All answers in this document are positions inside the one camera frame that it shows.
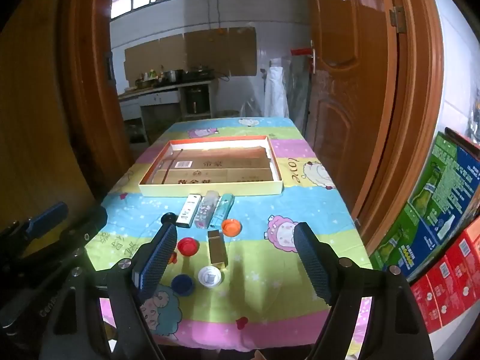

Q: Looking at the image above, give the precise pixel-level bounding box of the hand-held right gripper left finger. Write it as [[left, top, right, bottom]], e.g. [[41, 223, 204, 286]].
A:
[[39, 213, 178, 360]]

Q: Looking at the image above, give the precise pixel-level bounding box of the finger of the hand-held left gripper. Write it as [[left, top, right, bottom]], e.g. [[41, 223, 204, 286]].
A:
[[0, 202, 69, 246], [56, 205, 109, 261]]

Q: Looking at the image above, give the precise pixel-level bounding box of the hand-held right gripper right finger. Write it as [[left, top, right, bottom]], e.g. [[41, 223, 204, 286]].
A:
[[293, 222, 436, 360]]

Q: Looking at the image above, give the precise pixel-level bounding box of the dark orange bottle cap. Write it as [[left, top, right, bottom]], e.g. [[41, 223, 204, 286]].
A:
[[177, 237, 199, 257]]

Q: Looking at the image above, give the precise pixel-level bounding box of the blue bottle cap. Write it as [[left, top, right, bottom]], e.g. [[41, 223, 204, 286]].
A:
[[171, 274, 196, 296]]

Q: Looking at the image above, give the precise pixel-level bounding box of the white bottle cap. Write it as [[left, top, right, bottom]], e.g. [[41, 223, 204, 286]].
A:
[[198, 265, 223, 289]]

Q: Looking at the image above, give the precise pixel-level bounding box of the white lighter box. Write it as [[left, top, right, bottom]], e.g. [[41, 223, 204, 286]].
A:
[[176, 194, 199, 229]]

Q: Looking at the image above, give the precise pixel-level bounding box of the gold rectangular box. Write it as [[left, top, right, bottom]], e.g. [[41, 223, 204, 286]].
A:
[[207, 230, 229, 269]]

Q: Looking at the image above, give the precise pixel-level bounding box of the clear floral plastic case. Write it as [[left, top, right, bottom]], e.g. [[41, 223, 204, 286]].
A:
[[194, 191, 220, 229]]

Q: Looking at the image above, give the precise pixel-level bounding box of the light orange bottle cap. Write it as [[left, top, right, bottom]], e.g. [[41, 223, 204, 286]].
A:
[[221, 219, 242, 238]]

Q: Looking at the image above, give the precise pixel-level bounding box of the teal lighter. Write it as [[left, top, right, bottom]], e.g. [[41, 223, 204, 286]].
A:
[[210, 194, 235, 229]]

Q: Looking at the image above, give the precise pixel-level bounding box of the shallow cardboard tray box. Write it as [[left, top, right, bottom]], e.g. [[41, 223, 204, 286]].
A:
[[139, 135, 284, 197]]

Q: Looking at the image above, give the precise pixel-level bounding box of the colourful cartoon sheep tablecloth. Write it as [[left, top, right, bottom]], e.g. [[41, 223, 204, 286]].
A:
[[84, 117, 376, 353]]

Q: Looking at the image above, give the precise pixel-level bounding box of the stack of red cartons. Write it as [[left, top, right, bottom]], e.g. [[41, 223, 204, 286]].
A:
[[410, 217, 480, 334]]

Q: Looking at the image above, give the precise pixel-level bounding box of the kitchen counter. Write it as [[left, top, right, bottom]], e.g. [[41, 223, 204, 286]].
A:
[[118, 79, 216, 143]]

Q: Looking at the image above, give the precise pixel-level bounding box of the green printed beverage carton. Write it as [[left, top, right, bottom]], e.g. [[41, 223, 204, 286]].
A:
[[369, 131, 480, 282]]

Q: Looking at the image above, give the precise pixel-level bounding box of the black appliance under counter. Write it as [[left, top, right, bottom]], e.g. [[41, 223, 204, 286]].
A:
[[186, 86, 211, 115]]

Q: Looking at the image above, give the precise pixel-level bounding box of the clear plastic wrap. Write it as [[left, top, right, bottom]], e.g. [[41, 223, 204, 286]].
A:
[[289, 55, 312, 132]]

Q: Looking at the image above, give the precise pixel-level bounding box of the white sack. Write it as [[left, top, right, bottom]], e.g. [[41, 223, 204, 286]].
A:
[[263, 65, 289, 118]]

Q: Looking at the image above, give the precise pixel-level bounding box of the black gas stove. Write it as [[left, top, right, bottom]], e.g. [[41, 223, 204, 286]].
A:
[[184, 65, 216, 81]]

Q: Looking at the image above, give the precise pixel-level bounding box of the brown wooden door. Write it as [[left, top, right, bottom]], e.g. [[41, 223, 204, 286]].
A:
[[305, 0, 398, 218]]

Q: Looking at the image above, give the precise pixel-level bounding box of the metal door hinge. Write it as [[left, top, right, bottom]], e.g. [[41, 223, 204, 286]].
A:
[[390, 6, 406, 32]]

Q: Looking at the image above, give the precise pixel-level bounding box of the brown cardboard wall covering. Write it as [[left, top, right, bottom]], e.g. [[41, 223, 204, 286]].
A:
[[124, 27, 257, 83]]

